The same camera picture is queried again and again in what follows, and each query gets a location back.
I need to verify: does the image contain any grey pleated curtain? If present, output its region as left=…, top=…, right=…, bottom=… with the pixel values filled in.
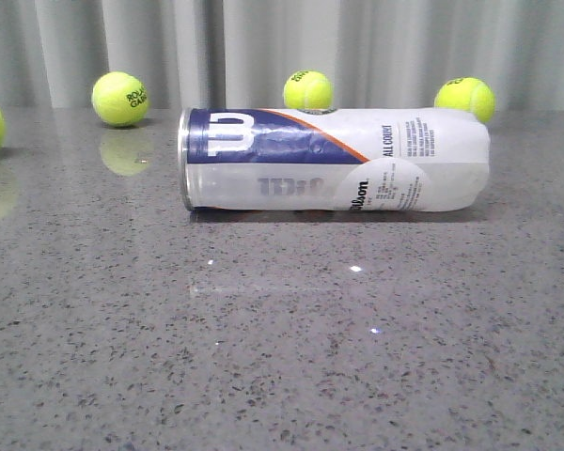
left=0, top=1, right=564, bottom=111

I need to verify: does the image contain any yellow tennis ball Roland Garros print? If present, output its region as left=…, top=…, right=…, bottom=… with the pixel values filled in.
left=91, top=71, right=149, bottom=127

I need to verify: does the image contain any centre yellow tennis ball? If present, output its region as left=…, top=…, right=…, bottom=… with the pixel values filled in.
left=283, top=70, right=333, bottom=109

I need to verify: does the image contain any clear Wilson tennis ball can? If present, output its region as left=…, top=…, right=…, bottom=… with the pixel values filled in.
left=178, top=108, right=490, bottom=212

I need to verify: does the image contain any right yellow tennis ball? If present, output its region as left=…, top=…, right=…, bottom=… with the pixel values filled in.
left=433, top=77, right=495, bottom=123

